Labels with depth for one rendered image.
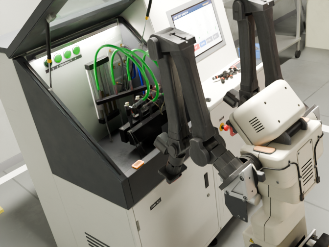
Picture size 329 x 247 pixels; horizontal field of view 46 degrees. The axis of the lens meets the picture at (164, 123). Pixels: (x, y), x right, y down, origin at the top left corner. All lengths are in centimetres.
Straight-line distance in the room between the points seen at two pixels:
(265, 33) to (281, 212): 65
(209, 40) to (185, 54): 136
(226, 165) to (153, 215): 81
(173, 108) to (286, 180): 43
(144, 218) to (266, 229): 65
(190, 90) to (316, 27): 459
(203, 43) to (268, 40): 101
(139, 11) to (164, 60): 100
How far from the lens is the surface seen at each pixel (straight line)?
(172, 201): 205
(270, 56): 151
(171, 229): 214
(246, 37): 154
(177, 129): 131
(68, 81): 208
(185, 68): 117
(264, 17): 148
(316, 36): 573
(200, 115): 121
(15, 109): 215
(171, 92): 126
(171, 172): 147
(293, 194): 138
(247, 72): 160
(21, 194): 359
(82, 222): 225
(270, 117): 125
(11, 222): 333
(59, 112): 179
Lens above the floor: 195
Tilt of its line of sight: 29 degrees down
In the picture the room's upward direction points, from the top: 9 degrees counter-clockwise
